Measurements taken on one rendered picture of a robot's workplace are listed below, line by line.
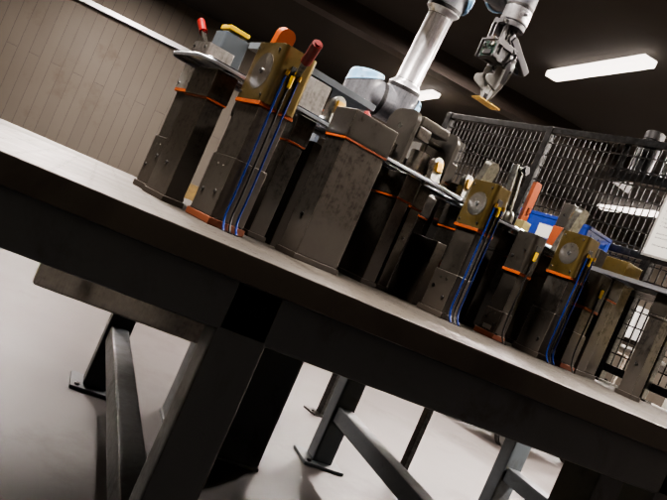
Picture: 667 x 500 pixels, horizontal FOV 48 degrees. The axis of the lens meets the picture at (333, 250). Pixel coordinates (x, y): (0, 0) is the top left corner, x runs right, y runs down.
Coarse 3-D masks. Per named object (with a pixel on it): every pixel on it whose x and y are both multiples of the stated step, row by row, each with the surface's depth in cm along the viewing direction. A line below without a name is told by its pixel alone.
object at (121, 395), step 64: (0, 192) 95; (64, 256) 99; (128, 256) 101; (128, 320) 245; (192, 320) 131; (256, 320) 108; (320, 320) 110; (128, 384) 188; (192, 384) 106; (384, 384) 115; (448, 384) 118; (128, 448) 146; (192, 448) 107; (320, 448) 271; (384, 448) 237; (512, 448) 296; (576, 448) 127; (640, 448) 131
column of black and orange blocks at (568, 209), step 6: (564, 204) 251; (570, 204) 249; (564, 210) 250; (570, 210) 248; (564, 216) 249; (570, 216) 247; (558, 222) 250; (564, 222) 248; (552, 228) 251; (558, 228) 249; (552, 234) 250; (558, 234) 248; (552, 240) 249
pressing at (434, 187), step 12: (180, 60) 160; (192, 60) 162; (204, 60) 153; (216, 60) 145; (228, 72) 155; (240, 72) 149; (240, 84) 165; (300, 108) 157; (324, 120) 161; (324, 132) 184; (396, 168) 189; (408, 168) 177; (420, 180) 190; (432, 192) 200; (444, 192) 195; (456, 204) 206; (516, 228) 198; (552, 252) 222
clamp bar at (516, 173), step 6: (516, 168) 231; (522, 168) 231; (528, 168) 230; (510, 174) 232; (516, 174) 231; (522, 174) 232; (528, 174) 230; (510, 180) 231; (516, 180) 232; (510, 186) 230; (516, 186) 232; (516, 192) 232; (510, 198) 232; (510, 204) 231
